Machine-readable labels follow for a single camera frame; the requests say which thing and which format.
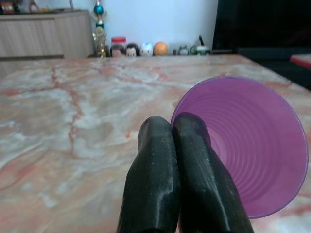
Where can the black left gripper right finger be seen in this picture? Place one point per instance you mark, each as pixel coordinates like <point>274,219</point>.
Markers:
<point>204,184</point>

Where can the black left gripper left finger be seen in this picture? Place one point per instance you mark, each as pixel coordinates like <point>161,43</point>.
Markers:
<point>151,179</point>

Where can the purple plastic cup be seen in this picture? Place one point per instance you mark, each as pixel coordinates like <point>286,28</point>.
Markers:
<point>252,145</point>

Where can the white round figurine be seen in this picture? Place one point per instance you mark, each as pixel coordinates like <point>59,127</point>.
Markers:
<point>146,49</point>

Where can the orange round figurine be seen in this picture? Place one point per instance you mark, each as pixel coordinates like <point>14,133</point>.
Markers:
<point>160,48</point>

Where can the black haired figurine head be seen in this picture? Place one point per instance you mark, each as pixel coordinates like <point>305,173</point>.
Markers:
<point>131,49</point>

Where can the small grey totoro figurine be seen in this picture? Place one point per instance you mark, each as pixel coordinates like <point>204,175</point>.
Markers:
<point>182,50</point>

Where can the brown haired figurine head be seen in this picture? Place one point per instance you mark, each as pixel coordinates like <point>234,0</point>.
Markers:
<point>117,50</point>

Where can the green and white pot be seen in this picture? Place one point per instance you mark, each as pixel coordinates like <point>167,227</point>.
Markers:
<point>201,49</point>

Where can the clear jar with red lid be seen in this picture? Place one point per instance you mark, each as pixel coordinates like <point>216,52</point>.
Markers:
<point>118,42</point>

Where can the trophy with blue ball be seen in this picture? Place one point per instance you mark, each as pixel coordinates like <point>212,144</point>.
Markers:
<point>100,31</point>

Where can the red flat object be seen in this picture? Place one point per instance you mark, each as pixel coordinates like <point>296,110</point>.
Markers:
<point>301,59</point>

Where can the black television screen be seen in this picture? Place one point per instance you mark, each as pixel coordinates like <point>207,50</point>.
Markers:
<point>262,24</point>

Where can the light wooden sideboard cabinet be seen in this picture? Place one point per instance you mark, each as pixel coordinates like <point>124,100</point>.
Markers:
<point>43,34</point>

